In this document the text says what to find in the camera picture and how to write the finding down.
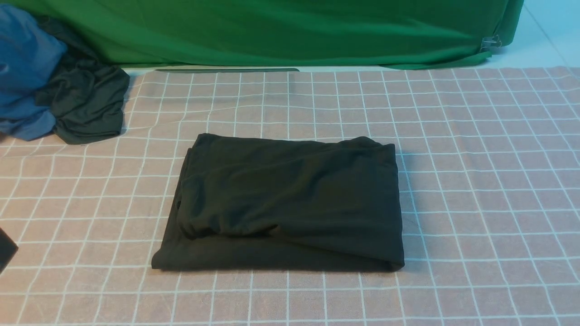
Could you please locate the dark gray long-sleeve shirt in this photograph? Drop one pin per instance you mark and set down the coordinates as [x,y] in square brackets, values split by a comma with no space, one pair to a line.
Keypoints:
[264,204]

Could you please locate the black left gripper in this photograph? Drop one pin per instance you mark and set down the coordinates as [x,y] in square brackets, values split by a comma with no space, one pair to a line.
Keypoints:
[8,249]

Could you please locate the green backdrop cloth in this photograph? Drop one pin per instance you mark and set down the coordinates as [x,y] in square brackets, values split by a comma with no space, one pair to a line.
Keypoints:
[397,34]

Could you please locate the metal binder clip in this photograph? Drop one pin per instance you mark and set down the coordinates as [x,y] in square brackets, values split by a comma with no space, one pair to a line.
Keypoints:
[490,43]

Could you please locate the blue garment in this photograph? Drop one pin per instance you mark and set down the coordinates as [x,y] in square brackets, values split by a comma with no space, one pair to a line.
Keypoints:
[28,57]

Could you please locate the pink grid tablecloth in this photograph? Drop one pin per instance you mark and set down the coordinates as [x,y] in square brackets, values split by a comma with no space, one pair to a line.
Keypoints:
[490,196]

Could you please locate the crumpled dark gray garment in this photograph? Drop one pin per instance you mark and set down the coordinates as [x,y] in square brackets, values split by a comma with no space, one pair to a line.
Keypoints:
[84,94]

